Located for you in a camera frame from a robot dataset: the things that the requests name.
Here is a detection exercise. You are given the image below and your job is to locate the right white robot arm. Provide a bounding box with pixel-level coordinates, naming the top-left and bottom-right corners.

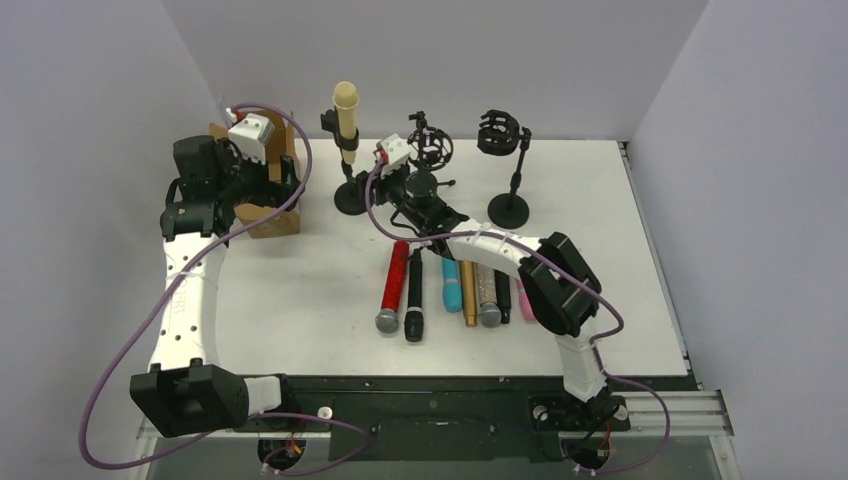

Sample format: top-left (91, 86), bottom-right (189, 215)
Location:
top-left (359, 165), bottom-right (609, 402)

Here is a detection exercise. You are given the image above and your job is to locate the gold microphone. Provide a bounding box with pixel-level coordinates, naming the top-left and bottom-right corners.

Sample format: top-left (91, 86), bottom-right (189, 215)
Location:
top-left (458, 260), bottom-right (478, 328)

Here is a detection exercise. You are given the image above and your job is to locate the clip mic stand round base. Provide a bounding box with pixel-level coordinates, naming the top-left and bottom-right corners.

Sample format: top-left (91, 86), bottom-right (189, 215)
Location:
top-left (319, 109), bottom-right (372, 217)

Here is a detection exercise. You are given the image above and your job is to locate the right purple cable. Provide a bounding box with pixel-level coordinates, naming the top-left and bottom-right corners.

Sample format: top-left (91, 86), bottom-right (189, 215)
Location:
top-left (362, 155), bottom-right (672, 477)

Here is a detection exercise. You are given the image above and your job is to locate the brown cardboard box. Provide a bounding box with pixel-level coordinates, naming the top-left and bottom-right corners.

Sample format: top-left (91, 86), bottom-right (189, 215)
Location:
top-left (208, 107), bottom-right (303, 240)

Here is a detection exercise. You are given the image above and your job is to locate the cream microphone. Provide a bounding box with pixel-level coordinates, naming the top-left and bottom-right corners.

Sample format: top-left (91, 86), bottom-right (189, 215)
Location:
top-left (332, 81), bottom-right (360, 166)

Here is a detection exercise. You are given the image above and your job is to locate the slim black microphone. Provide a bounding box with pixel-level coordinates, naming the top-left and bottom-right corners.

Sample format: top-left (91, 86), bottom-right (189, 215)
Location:
top-left (494, 270), bottom-right (512, 324)

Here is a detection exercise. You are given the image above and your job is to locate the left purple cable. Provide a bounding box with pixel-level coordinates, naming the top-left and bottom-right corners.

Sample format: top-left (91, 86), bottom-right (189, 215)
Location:
top-left (78, 102), bottom-right (372, 478)

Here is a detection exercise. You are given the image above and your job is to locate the blue microphone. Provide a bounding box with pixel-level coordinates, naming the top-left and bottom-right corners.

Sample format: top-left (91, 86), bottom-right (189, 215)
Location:
top-left (441, 258), bottom-right (463, 313)

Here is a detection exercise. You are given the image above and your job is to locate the purple cable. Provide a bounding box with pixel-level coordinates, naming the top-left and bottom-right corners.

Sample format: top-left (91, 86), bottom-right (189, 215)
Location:
top-left (78, 102), bottom-right (372, 478)
top-left (362, 155), bottom-right (672, 477)

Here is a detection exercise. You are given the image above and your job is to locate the shock mount stand round base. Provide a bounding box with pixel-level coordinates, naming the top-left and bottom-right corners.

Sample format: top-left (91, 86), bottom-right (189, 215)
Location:
top-left (476, 109), bottom-right (533, 231)

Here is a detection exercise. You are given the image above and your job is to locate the red glitter microphone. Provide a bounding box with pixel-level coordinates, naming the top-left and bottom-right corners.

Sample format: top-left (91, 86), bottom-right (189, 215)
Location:
top-left (375, 241), bottom-right (409, 334)

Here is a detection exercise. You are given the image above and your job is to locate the tripod shock mount stand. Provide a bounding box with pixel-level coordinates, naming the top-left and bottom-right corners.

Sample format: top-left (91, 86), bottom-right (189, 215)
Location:
top-left (407, 111), bottom-right (454, 175)

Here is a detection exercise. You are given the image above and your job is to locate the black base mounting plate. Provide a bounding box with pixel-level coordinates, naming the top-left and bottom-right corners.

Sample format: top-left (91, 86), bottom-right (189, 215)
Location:
top-left (231, 374), bottom-right (697, 465)

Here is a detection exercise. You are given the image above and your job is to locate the silver glitter microphone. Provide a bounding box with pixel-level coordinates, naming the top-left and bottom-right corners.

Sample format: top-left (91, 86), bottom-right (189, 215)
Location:
top-left (475, 264), bottom-right (501, 328)

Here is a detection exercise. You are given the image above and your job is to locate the pink microphone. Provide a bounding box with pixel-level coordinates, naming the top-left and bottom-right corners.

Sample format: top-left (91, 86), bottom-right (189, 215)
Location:
top-left (517, 282), bottom-right (537, 323)

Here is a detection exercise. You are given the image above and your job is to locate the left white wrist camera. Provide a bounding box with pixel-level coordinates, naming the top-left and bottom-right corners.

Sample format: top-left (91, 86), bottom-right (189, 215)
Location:
top-left (225, 108), bottom-right (276, 165)

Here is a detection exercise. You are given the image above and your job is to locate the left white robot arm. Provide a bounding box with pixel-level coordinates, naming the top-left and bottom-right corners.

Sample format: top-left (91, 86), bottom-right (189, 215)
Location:
top-left (129, 133), bottom-right (300, 438)

